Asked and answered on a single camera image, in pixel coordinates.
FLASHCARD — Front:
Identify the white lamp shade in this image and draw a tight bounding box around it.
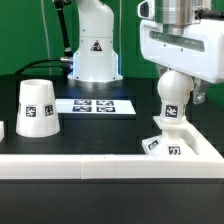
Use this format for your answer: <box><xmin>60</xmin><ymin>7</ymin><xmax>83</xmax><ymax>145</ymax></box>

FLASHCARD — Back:
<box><xmin>16</xmin><ymin>79</ymin><xmax>60</xmax><ymax>138</ymax></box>

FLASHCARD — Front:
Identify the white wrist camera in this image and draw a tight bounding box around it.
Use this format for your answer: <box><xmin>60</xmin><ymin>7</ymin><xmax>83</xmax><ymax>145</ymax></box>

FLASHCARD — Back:
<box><xmin>137</xmin><ymin>0</ymin><xmax>155</xmax><ymax>20</ymax></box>

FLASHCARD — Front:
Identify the white lamp bulb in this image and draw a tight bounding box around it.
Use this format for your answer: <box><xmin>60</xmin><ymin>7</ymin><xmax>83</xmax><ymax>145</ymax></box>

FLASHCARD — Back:
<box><xmin>157</xmin><ymin>70</ymin><xmax>194</xmax><ymax>124</ymax></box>

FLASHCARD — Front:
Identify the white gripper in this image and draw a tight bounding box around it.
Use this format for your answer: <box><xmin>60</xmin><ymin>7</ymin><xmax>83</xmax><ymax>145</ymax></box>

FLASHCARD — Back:
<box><xmin>140</xmin><ymin>20</ymin><xmax>224</xmax><ymax>104</ymax></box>

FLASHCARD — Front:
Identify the white lamp base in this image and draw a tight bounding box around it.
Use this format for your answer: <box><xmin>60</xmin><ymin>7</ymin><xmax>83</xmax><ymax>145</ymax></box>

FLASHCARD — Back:
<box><xmin>142</xmin><ymin>116</ymin><xmax>195</xmax><ymax>157</ymax></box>

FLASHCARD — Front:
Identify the white left wall piece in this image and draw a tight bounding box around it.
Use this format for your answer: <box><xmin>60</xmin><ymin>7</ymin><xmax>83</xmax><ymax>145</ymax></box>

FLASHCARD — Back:
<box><xmin>0</xmin><ymin>121</ymin><xmax>4</xmax><ymax>142</ymax></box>

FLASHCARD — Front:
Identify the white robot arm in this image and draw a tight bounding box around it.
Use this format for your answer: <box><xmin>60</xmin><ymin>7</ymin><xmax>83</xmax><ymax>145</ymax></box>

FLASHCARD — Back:
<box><xmin>69</xmin><ymin>0</ymin><xmax>224</xmax><ymax>104</ymax></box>

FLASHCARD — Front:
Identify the white fiducial marker sheet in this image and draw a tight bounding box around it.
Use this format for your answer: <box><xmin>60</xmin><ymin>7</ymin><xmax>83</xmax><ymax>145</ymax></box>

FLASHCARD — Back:
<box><xmin>56</xmin><ymin>99</ymin><xmax>136</xmax><ymax>115</ymax></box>

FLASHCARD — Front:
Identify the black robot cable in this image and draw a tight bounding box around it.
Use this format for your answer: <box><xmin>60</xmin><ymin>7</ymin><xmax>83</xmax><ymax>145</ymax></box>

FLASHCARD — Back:
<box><xmin>14</xmin><ymin>0</ymin><xmax>75</xmax><ymax>76</ymax></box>

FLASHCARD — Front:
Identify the white border wall frame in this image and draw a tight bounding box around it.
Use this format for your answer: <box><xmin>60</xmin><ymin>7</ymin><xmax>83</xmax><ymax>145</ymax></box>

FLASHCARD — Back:
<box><xmin>0</xmin><ymin>126</ymin><xmax>224</xmax><ymax>179</ymax></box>

